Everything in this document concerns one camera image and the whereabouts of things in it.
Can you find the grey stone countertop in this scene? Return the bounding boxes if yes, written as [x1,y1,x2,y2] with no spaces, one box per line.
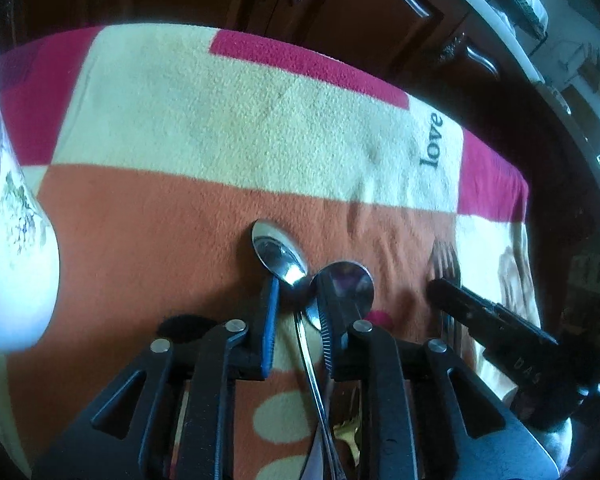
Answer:
[415,0,600,246]

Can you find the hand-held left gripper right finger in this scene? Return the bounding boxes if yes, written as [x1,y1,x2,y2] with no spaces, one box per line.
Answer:
[312,271,562,480]

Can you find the golden fork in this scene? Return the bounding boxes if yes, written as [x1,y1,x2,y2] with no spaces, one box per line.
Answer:
[332,400,361,461]

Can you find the steel spoon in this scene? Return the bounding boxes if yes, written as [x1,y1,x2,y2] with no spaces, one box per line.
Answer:
[251,219,346,480]
[295,261,376,480]

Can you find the hanging wall utensil holder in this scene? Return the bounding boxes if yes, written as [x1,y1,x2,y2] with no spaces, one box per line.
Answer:
[577,42,600,91]

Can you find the white floral ceramic cup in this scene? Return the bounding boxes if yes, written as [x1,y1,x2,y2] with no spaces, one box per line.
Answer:
[0,40,61,361]

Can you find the patchwork fleece blanket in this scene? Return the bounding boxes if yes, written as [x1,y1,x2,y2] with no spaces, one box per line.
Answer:
[0,25,573,480]

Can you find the steel fork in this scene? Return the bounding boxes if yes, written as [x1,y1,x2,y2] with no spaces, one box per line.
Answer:
[430,240,463,346]

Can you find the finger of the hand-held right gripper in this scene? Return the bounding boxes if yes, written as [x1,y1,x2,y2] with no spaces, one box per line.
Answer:
[426,278,558,356]

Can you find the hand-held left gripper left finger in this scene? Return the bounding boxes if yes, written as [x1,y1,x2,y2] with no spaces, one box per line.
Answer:
[34,276,281,480]

